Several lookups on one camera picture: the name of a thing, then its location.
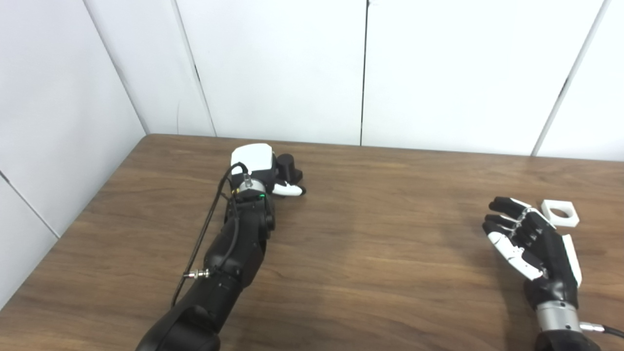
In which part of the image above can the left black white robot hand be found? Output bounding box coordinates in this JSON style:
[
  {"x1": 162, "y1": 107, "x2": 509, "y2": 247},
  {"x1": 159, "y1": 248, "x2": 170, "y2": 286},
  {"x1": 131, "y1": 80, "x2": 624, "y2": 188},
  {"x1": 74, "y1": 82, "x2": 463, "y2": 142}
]
[{"x1": 229, "y1": 143, "x2": 307, "y2": 200}]

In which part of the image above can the black peg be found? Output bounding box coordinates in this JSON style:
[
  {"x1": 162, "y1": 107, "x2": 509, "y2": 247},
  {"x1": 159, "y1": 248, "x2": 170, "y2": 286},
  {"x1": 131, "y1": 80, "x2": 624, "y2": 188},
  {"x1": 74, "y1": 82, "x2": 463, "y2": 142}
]
[{"x1": 275, "y1": 154, "x2": 304, "y2": 185}]

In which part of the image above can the white square piece with hole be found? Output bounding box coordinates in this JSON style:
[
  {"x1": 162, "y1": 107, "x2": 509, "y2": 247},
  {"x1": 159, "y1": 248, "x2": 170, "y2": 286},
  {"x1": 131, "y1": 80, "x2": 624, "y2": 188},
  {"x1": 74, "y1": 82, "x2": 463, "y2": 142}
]
[{"x1": 540, "y1": 199, "x2": 580, "y2": 228}]

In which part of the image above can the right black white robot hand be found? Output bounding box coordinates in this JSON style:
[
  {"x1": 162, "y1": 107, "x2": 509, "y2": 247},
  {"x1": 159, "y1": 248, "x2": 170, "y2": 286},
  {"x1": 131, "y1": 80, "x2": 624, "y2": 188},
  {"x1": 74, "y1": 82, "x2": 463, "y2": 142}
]
[{"x1": 482, "y1": 196, "x2": 583, "y2": 334}]

